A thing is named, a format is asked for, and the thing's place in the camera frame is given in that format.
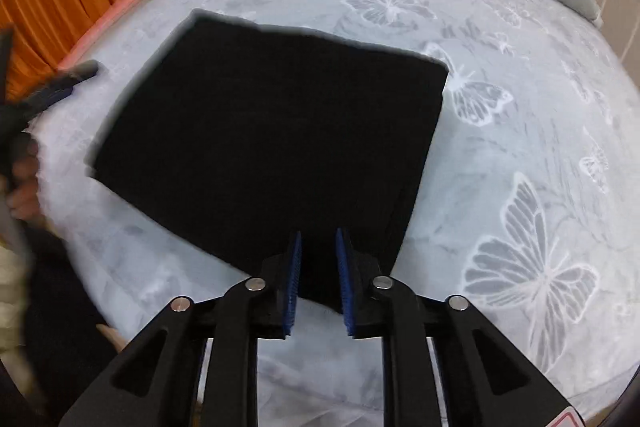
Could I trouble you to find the white wardrobe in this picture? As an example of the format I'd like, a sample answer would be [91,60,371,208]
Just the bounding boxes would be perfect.
[550,0,640,68]

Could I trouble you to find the bed with butterfly sheet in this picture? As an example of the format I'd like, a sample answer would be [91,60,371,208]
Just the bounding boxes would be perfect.
[30,0,640,413]

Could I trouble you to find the black pants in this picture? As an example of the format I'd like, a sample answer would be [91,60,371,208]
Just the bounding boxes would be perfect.
[90,8,449,310]

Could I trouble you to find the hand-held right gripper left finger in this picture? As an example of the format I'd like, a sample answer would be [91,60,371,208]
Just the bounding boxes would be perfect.
[59,229,304,427]

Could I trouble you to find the person's left forearm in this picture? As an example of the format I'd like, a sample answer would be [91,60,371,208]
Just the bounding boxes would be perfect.
[0,227,33,360]

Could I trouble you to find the pink cloth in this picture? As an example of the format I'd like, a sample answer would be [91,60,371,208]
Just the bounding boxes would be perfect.
[55,0,151,72]

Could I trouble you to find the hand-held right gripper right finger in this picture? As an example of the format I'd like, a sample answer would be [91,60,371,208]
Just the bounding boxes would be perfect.
[334,227,586,427]

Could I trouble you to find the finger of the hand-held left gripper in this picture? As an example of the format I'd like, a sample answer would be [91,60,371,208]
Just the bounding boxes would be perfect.
[25,61,99,114]

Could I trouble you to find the person's left hand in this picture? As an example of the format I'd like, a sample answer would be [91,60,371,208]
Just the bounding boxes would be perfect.
[7,139,48,228]

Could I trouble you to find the person's dark clothing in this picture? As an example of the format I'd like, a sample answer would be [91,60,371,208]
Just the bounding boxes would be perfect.
[22,227,131,427]

